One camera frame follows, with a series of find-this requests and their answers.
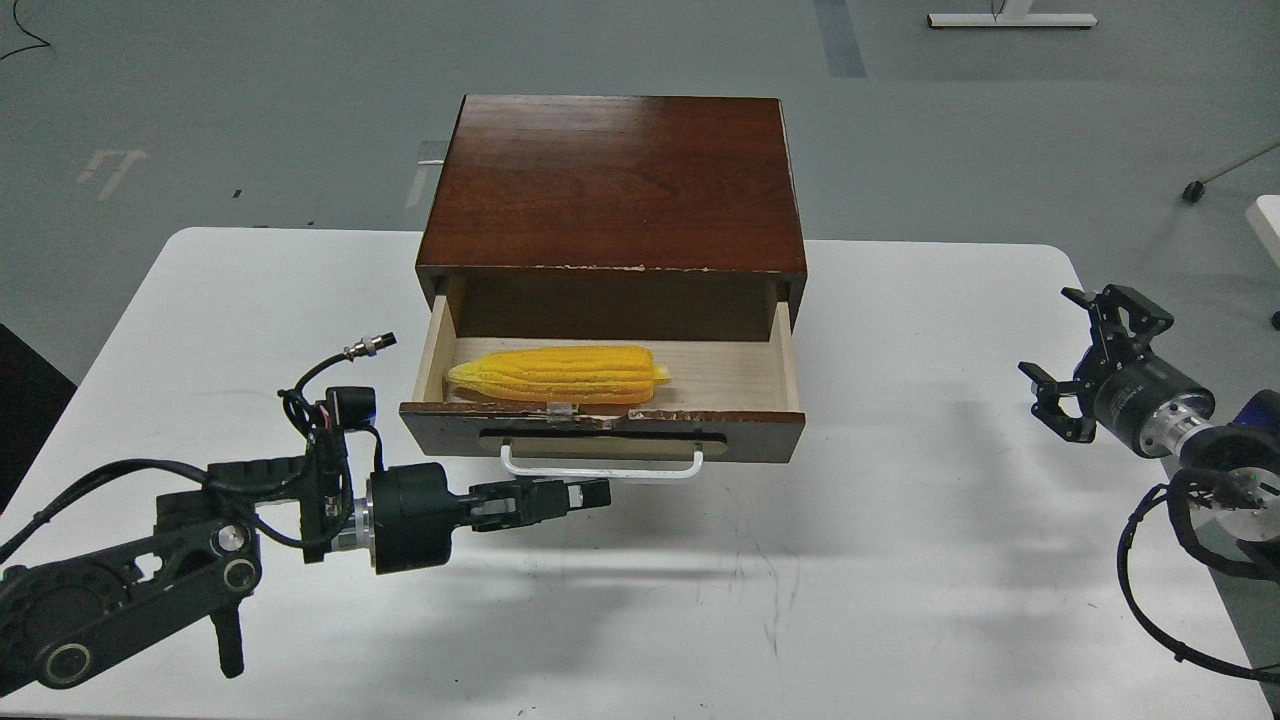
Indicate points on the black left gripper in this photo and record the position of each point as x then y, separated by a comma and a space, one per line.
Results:
408, 515

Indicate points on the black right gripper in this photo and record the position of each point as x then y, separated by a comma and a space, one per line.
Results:
1144, 401

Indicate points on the yellow corn cob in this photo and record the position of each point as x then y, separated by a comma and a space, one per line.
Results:
591, 375

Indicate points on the wooden drawer with white handle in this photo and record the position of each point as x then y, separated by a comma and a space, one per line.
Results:
726, 340

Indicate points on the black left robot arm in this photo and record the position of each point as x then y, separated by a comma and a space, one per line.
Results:
68, 621

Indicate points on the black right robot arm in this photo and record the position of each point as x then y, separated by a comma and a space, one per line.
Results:
1222, 500

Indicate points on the caster wheel with leg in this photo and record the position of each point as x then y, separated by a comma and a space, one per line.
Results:
1197, 186

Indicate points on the white table edge right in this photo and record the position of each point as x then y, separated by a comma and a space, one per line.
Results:
1263, 216

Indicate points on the dark wooden cabinet box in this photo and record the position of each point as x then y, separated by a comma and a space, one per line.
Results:
641, 187

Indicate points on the white desk foot bar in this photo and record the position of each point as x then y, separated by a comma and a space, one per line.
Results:
1011, 15

